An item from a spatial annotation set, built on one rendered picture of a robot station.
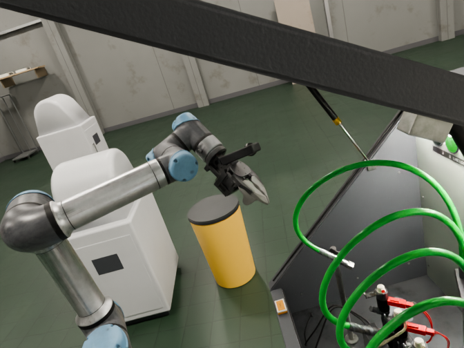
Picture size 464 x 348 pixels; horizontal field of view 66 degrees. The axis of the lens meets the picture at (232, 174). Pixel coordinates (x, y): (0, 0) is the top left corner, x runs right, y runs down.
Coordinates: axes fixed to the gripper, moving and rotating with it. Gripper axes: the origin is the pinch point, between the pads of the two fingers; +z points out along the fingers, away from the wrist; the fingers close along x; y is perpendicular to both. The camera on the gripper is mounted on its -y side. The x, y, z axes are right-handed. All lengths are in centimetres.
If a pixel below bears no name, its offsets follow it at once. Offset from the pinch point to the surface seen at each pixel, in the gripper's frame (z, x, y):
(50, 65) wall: -742, -482, 513
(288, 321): 28.8, -2.0, 26.8
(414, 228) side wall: 37, -40, -7
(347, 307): 27.9, 24.8, -12.4
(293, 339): 32.3, 3.4, 24.9
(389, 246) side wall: 36, -36, 2
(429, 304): 34.0, 25.9, -25.0
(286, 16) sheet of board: -367, -765, 101
